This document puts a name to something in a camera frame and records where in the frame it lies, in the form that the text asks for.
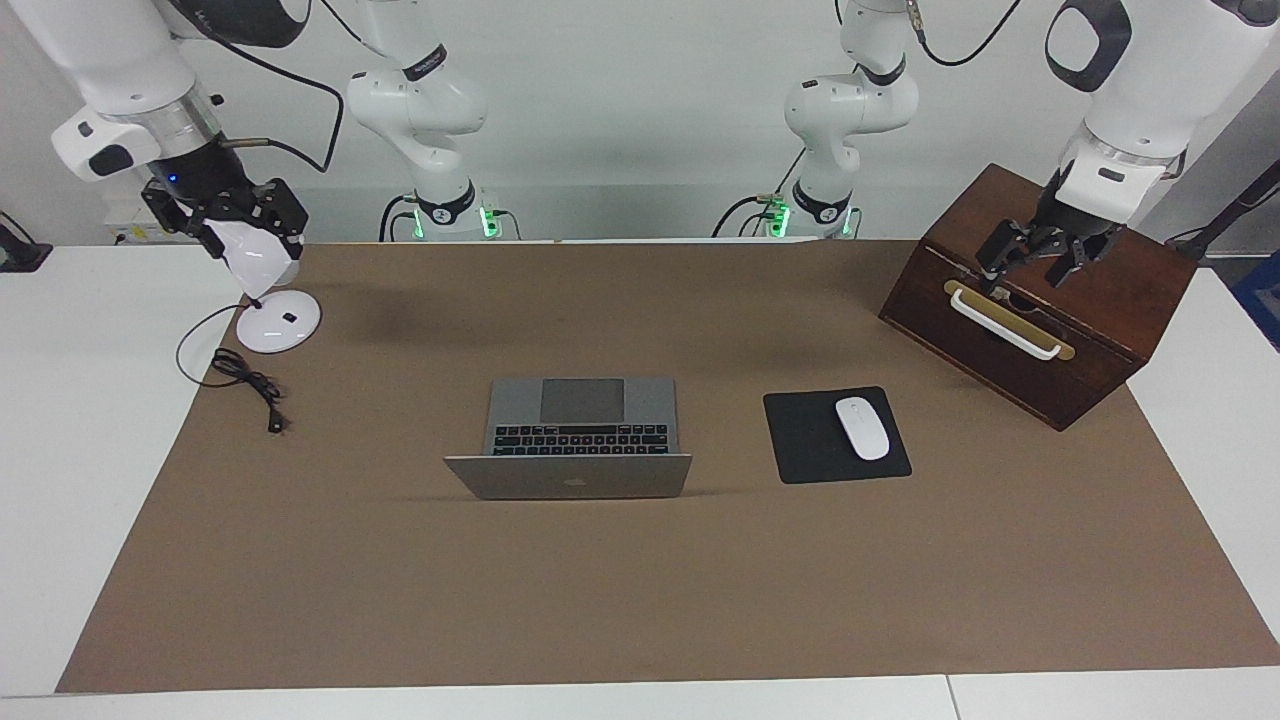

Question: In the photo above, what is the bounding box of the black clamp mount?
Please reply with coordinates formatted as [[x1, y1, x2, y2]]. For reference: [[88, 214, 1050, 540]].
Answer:
[[0, 210, 53, 273]]

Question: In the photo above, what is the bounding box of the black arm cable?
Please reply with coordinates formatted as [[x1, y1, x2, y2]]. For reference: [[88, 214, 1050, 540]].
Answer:
[[905, 0, 1023, 68], [195, 20, 346, 173]]

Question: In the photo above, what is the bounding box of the black left base cable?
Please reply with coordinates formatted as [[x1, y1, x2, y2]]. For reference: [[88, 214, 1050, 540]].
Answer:
[[712, 150, 807, 239]]

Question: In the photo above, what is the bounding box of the blue object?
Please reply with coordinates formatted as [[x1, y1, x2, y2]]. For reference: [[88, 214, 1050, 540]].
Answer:
[[1232, 250, 1280, 351]]

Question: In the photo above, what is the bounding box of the black mouse pad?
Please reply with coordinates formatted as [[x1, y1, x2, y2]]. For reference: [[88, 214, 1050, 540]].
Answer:
[[763, 386, 913, 485]]

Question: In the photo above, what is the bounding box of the black lamp power cable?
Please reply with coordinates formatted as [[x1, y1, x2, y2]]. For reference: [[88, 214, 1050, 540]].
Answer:
[[176, 303, 291, 435]]

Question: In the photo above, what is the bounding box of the black base cable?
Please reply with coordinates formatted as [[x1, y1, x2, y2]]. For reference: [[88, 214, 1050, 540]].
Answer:
[[712, 150, 807, 239], [378, 194, 417, 243]]

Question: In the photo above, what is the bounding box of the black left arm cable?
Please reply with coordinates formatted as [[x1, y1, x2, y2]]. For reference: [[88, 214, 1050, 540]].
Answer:
[[905, 0, 1023, 68]]

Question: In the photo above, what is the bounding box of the white box handle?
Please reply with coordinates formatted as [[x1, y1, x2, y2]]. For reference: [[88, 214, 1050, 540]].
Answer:
[[948, 288, 1063, 361]]

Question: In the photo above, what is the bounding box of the brass box handle plate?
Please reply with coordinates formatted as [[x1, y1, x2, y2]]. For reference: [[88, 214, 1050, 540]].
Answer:
[[943, 280, 1077, 362]]

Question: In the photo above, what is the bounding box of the silver grey laptop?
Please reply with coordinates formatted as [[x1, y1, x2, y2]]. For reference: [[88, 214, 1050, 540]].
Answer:
[[444, 377, 694, 502]]

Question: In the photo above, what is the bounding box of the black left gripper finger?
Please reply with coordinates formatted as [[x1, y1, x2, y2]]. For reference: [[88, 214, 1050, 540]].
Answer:
[[978, 225, 1021, 291], [1045, 240, 1091, 289]]

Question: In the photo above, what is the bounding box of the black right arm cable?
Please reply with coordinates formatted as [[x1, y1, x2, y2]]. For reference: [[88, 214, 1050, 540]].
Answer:
[[195, 20, 346, 173]]

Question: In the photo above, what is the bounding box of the dark brown wooden box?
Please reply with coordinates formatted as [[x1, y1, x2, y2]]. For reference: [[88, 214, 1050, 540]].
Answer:
[[878, 163, 1199, 433]]

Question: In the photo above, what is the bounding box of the brown table mat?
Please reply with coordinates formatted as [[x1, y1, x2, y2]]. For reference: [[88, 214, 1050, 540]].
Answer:
[[55, 240, 1280, 694]]

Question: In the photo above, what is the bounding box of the black right base cable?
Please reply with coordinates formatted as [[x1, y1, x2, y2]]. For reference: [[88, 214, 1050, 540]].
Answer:
[[378, 194, 417, 243]]

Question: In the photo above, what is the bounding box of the black stand pole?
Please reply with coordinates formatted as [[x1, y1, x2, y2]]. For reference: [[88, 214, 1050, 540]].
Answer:
[[1165, 160, 1280, 263]]

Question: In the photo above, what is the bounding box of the white computer mouse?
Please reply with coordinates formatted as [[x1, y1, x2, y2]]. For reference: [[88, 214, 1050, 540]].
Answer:
[[835, 396, 891, 462]]

